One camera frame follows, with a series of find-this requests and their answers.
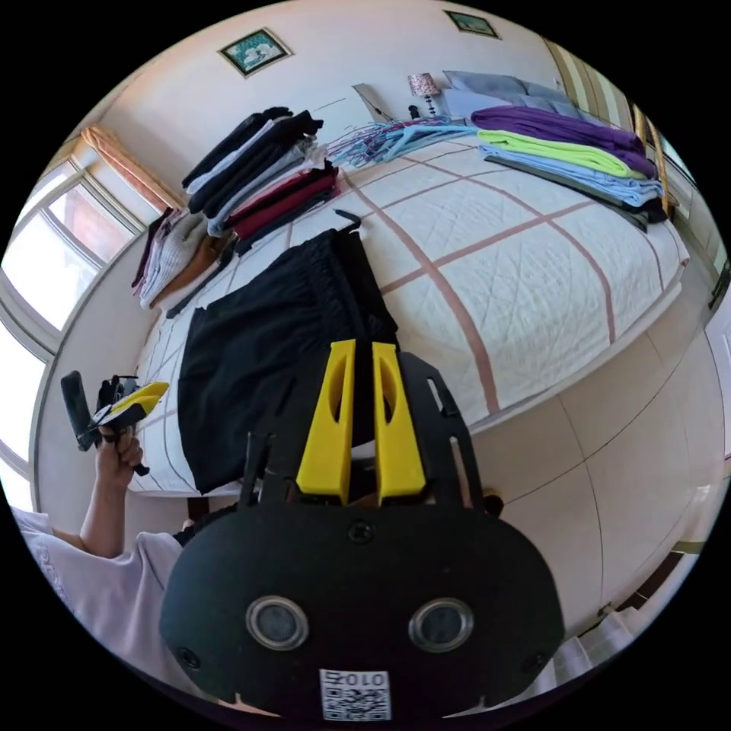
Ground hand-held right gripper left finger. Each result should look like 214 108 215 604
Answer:
295 339 357 506

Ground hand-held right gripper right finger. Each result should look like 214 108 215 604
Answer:
372 340 428 507

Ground black long pants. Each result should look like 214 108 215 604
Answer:
175 209 402 496

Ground person's left forearm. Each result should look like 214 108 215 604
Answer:
78 484 131 560

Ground person's left hand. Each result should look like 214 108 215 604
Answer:
93 429 145 493

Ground pile of pale brown clothes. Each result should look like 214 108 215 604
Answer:
130 207 239 319

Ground window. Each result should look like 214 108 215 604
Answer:
0 158 147 515

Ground bed with checked white quilt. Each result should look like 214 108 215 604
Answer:
129 120 693 499

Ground orange curtain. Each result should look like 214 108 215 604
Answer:
81 125 185 211

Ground pile of dark clothes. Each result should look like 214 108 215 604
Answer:
180 106 342 257

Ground heap of clothes hangers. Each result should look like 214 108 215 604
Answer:
327 116 480 170

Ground pile of purple green clothes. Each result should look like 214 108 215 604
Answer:
470 104 670 234

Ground framed picture with green border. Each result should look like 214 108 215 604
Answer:
216 27 295 79
443 9 503 41

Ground table lamp with patterned shade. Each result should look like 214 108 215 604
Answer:
406 72 442 120

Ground grey pillow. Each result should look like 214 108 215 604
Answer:
522 81 579 120
442 70 529 118

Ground striped curtain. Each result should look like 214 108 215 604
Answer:
541 38 636 122

